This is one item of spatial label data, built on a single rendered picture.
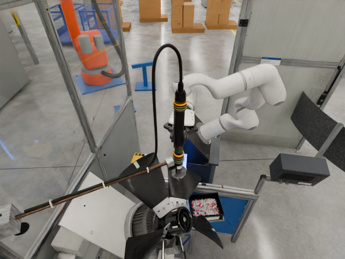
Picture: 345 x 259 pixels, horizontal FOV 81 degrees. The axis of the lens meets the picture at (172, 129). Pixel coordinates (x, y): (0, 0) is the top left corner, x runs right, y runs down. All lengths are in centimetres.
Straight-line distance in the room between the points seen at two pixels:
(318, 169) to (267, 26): 153
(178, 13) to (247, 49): 590
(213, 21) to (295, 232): 765
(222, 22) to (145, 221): 841
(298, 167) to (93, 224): 114
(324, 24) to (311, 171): 161
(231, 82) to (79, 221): 88
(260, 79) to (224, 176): 196
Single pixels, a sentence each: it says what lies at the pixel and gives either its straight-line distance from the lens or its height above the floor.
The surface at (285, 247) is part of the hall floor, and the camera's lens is 255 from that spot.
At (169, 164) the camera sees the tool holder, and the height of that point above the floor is 154.
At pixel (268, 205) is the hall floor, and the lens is 270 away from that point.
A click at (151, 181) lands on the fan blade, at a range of 99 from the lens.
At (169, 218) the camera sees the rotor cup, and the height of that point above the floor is 124.
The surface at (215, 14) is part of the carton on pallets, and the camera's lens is 885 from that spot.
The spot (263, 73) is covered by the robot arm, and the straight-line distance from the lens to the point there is 97.
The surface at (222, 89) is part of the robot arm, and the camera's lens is 92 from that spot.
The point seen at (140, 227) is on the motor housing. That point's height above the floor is 116.
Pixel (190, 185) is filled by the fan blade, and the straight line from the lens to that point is 120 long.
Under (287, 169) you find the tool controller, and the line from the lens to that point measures 136.
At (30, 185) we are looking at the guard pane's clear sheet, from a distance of 125.
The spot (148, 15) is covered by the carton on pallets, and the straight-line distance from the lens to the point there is 993.
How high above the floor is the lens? 217
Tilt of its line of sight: 41 degrees down
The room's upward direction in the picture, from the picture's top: straight up
